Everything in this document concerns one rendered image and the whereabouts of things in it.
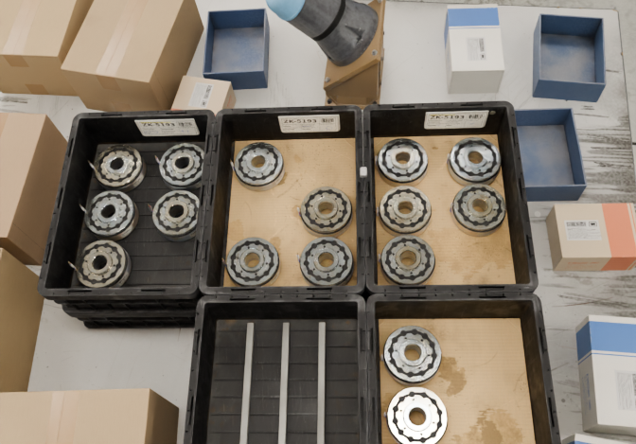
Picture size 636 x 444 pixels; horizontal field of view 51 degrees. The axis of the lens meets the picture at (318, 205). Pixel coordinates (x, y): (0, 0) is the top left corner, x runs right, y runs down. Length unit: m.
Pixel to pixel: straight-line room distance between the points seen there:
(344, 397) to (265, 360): 0.16
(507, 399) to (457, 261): 0.27
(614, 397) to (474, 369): 0.26
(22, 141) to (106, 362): 0.51
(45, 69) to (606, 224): 1.32
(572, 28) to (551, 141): 0.32
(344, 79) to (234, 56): 0.35
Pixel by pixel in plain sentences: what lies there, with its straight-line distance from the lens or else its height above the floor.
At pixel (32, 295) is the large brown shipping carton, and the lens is 1.53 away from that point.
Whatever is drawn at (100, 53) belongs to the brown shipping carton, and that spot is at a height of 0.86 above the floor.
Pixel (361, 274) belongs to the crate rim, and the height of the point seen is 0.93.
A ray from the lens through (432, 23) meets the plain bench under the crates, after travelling 1.80.
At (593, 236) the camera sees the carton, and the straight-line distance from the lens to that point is 1.46.
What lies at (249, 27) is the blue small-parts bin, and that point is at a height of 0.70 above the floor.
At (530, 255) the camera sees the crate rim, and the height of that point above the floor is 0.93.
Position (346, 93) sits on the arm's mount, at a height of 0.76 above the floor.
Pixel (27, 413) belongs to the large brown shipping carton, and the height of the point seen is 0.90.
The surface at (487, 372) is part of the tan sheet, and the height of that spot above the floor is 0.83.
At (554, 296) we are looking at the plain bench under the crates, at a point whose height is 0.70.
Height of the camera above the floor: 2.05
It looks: 63 degrees down
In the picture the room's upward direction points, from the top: 9 degrees counter-clockwise
